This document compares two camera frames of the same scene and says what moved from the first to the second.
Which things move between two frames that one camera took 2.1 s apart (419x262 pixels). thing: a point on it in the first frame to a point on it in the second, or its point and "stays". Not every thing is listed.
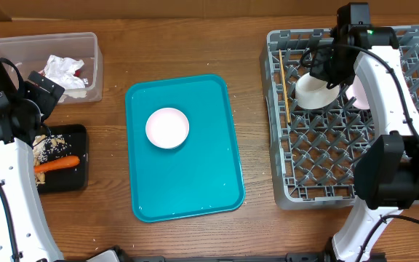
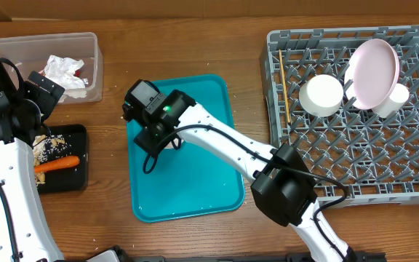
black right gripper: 319,72 to 150,145
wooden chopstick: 287,107 stays
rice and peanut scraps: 48,147 stays
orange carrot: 57,163 stays
